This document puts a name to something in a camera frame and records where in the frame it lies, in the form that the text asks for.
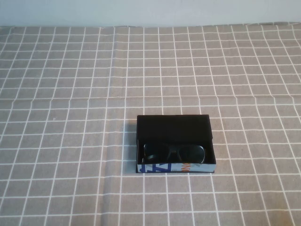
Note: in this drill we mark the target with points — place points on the black sunglasses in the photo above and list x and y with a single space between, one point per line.
174 153

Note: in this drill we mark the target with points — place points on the black printed glasses case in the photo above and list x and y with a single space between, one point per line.
174 128

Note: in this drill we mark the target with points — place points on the grey white checked tablecloth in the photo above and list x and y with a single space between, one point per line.
70 141

